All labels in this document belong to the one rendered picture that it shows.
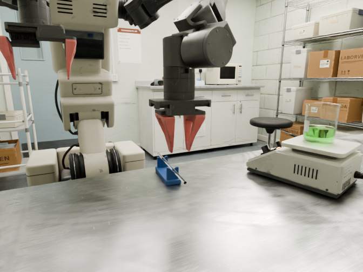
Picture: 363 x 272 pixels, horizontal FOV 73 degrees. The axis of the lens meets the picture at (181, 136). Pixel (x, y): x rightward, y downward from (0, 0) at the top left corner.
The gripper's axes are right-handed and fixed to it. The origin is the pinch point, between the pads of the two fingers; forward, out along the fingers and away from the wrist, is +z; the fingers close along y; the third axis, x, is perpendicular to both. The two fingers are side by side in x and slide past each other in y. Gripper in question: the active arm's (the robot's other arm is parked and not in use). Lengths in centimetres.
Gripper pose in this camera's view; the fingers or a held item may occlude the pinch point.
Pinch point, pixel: (179, 147)
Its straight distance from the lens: 46.9
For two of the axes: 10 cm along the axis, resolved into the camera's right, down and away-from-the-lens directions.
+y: 9.4, -0.8, 3.2
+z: 0.0, 9.7, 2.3
